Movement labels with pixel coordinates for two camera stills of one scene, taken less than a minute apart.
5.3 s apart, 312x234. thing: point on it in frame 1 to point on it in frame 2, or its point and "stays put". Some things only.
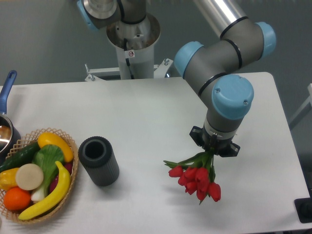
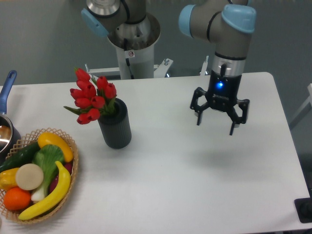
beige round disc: [29, 177] stays put
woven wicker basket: [30, 139] stays put
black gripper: [202, 137] to [223, 93]
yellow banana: [63, 185] stays put
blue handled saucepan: [9, 135] stays put
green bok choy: [50, 158] stays put
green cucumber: [24, 156] stays put
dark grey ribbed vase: [96, 154] to [116, 127]
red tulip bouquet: [197, 174] to [92, 99]
